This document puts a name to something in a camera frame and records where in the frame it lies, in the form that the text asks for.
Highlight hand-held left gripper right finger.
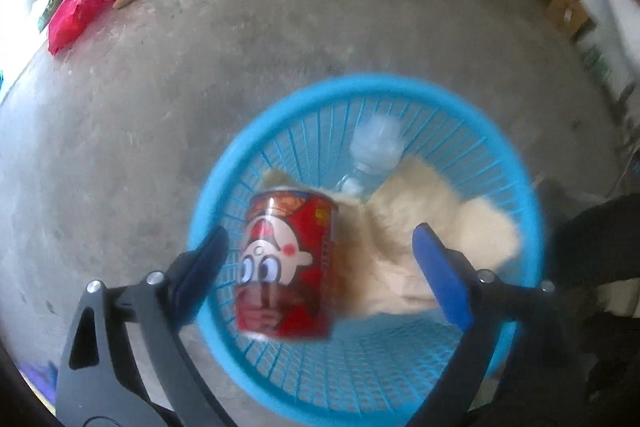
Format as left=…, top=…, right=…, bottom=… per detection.
left=411, top=222, right=596, bottom=427

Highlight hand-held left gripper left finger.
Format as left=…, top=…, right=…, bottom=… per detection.
left=56, top=224, right=236, bottom=427

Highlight beige cloth bag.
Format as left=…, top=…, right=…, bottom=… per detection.
left=260, top=157, right=521, bottom=320

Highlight red cartoon can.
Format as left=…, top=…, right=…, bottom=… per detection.
left=234, top=187, right=341, bottom=342

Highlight blue plastic basket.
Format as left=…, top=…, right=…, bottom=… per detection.
left=187, top=74, right=548, bottom=427

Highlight green label plastic bottle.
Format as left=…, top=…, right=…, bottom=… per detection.
left=334, top=114, right=406, bottom=203

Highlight person's leg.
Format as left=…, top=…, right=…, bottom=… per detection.
left=545, top=194, right=640, bottom=427

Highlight red plastic bag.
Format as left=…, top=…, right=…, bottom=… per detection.
left=47, top=0, right=123, bottom=56

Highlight plain cardboard box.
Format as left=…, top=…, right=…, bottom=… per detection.
left=545, top=0, right=593, bottom=39

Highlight green vegetables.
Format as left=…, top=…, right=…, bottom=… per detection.
left=36, top=0, right=66, bottom=33

